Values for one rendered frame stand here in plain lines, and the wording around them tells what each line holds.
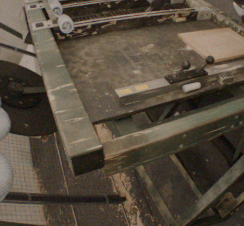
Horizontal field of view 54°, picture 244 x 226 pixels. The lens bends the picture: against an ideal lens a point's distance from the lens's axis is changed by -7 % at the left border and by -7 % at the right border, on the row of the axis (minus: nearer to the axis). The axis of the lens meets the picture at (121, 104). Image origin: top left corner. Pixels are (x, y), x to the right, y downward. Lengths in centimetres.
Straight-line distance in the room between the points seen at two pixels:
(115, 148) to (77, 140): 12
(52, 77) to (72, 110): 21
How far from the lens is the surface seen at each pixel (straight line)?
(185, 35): 154
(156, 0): 174
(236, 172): 164
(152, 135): 82
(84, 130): 76
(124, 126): 96
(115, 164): 81
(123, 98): 98
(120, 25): 154
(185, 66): 98
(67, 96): 89
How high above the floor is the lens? 228
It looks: 38 degrees down
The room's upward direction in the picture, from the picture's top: 75 degrees counter-clockwise
